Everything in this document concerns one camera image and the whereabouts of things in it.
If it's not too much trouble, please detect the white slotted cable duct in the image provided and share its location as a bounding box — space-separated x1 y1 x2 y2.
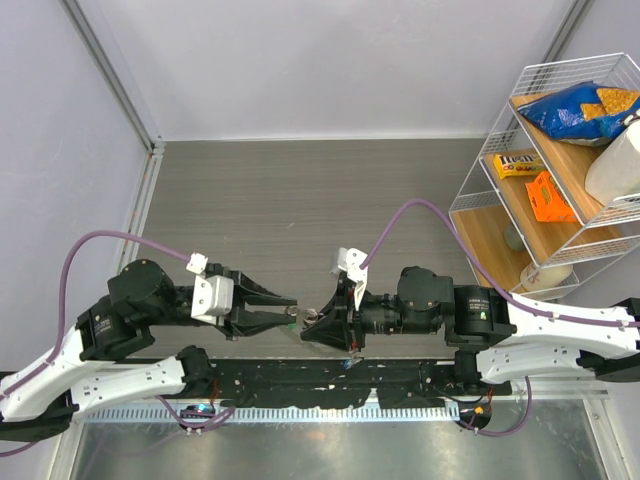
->
86 402 459 424

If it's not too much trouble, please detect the cream lotion bottle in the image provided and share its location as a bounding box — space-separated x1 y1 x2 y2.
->
520 262 573 292

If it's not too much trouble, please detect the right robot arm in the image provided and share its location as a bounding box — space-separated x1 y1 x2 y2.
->
301 266 639 394

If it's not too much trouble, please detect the yellow candy bag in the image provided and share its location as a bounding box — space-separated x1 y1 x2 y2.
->
493 154 546 180

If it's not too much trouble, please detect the blue chips bag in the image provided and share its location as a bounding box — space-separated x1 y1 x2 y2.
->
517 82 639 146

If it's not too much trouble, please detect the orange candy bag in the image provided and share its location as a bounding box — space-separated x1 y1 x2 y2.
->
525 171 578 223

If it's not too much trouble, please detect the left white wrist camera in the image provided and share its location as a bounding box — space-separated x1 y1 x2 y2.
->
186 253 234 325

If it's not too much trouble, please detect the keychain with keys and strap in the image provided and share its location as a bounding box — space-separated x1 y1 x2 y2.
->
285 306 363 370

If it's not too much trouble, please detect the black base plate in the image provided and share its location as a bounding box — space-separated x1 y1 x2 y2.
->
155 355 513 411

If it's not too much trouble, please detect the white wire shelf rack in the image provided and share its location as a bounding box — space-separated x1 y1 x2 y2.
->
449 53 639 301

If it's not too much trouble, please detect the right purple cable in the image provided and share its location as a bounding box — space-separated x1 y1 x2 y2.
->
359 198 640 437

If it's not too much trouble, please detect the white plastic bottle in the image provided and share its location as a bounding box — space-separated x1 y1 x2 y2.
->
585 110 639 205

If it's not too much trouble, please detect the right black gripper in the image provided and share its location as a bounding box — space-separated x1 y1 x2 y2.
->
302 278 440 352

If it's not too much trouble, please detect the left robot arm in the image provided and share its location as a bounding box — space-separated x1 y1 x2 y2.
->
1 260 297 443

